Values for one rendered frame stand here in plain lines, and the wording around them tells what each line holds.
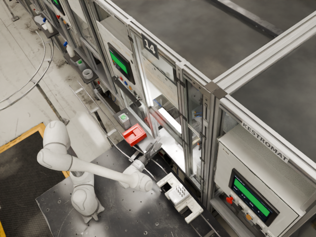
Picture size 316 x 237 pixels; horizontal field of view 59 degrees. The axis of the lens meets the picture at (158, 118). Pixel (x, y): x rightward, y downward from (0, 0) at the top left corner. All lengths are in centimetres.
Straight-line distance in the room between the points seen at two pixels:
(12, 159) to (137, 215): 204
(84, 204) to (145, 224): 48
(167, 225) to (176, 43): 142
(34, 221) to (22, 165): 73
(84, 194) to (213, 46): 142
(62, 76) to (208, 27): 330
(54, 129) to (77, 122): 199
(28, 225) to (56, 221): 93
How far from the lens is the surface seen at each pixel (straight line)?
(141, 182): 185
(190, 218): 206
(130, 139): 226
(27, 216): 344
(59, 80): 441
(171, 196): 206
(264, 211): 134
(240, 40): 134
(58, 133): 180
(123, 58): 173
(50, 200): 260
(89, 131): 364
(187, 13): 150
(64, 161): 174
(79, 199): 218
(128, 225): 231
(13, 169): 379
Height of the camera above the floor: 286
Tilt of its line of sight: 54 degrees down
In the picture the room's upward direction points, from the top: 11 degrees counter-clockwise
